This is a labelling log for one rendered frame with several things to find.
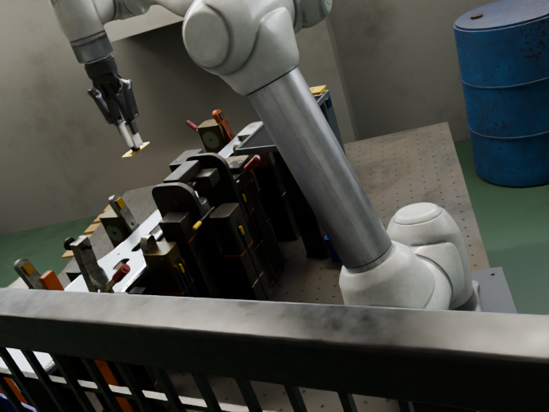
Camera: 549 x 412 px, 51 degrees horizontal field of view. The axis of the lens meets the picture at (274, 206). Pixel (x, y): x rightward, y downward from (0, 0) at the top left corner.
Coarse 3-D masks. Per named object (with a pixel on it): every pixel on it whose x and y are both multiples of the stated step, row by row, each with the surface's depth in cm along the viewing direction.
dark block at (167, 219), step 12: (168, 216) 143; (180, 216) 141; (168, 228) 142; (180, 228) 140; (168, 240) 144; (180, 240) 142; (192, 240) 143; (192, 252) 143; (192, 264) 146; (204, 264) 147; (192, 276) 148; (204, 276) 147; (204, 288) 149; (216, 288) 152
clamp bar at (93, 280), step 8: (72, 240) 124; (80, 240) 122; (88, 240) 124; (72, 248) 122; (80, 248) 122; (88, 248) 122; (80, 256) 122; (88, 256) 124; (80, 264) 124; (88, 264) 124; (96, 264) 127; (88, 272) 125; (96, 272) 127; (88, 280) 126; (96, 280) 127; (104, 280) 129; (88, 288) 128; (96, 288) 127
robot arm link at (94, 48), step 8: (104, 32) 136; (80, 40) 133; (88, 40) 133; (96, 40) 134; (104, 40) 136; (72, 48) 137; (80, 48) 134; (88, 48) 134; (96, 48) 135; (104, 48) 136; (112, 48) 139; (80, 56) 136; (88, 56) 135; (96, 56) 135; (104, 56) 137; (88, 64) 137
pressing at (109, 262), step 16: (144, 224) 174; (128, 240) 167; (160, 240) 163; (112, 256) 161; (128, 256) 158; (112, 272) 152; (144, 272) 148; (80, 288) 150; (128, 288) 143; (16, 352) 132; (48, 368) 122
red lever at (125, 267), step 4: (124, 264) 121; (120, 268) 120; (124, 268) 120; (128, 268) 121; (116, 272) 122; (120, 272) 121; (124, 272) 120; (128, 272) 121; (112, 276) 123; (116, 276) 122; (120, 276) 122; (124, 276) 122; (112, 280) 124; (116, 280) 123; (120, 280) 123; (108, 284) 125; (112, 284) 125; (104, 288) 127; (108, 288) 126; (100, 292) 128; (104, 292) 128
